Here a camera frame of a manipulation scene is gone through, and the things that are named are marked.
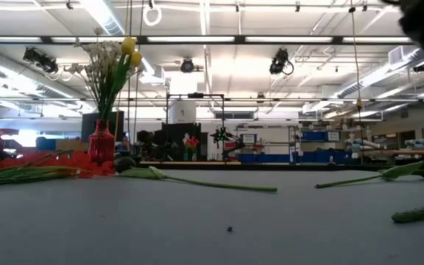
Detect blue storage bins row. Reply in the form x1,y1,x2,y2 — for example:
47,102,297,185
238,151,350,165

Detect blue shelf bins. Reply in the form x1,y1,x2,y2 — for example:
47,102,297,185
302,131,342,142

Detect cardboard box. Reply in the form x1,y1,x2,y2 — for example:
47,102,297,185
55,138,90,152

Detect black background monitor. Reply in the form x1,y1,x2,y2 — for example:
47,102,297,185
82,110,125,145

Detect white hanging cable ring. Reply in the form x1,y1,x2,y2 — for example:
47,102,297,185
142,3,163,27

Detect distant vase with flowers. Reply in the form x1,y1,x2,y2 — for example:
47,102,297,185
182,132,201,162

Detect blue-framed white sign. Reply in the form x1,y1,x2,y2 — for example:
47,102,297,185
239,132,258,145

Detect white cylindrical tank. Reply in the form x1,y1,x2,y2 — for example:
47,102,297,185
169,101,197,124

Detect yellow artificial tulip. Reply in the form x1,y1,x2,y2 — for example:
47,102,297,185
105,50,144,121
103,35,138,121

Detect dark artificial tulip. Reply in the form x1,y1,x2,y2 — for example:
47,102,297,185
113,156,278,194
314,158,424,189

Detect black rectangular frame rig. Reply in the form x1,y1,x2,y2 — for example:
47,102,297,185
166,93,226,162

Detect yellow hanging cable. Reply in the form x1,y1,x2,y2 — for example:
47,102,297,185
348,0,364,111

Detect red glass vase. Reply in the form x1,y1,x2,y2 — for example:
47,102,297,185
88,119,116,166

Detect black overhead light bar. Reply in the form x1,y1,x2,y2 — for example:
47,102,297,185
0,96,424,104
0,35,415,46

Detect red storage rack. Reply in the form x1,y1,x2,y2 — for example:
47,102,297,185
0,127,20,151

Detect red flower bunch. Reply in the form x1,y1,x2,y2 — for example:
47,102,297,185
0,149,116,187
391,161,424,224

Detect wooden background table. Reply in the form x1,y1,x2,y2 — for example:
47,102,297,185
358,148,424,158

